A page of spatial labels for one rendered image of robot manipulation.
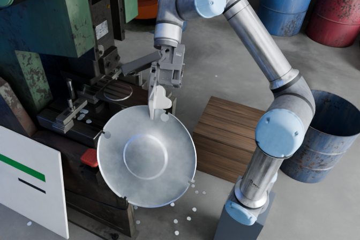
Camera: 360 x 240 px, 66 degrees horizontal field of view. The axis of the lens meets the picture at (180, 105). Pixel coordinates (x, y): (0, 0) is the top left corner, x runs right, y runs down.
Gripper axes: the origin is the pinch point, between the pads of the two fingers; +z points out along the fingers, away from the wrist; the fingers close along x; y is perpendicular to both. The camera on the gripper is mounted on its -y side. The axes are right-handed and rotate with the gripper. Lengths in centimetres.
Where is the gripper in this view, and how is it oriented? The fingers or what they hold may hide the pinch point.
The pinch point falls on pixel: (150, 114)
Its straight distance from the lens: 76.0
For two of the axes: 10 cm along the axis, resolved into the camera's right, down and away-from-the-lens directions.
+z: -1.2, 9.9, -0.6
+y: 9.9, 1.2, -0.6
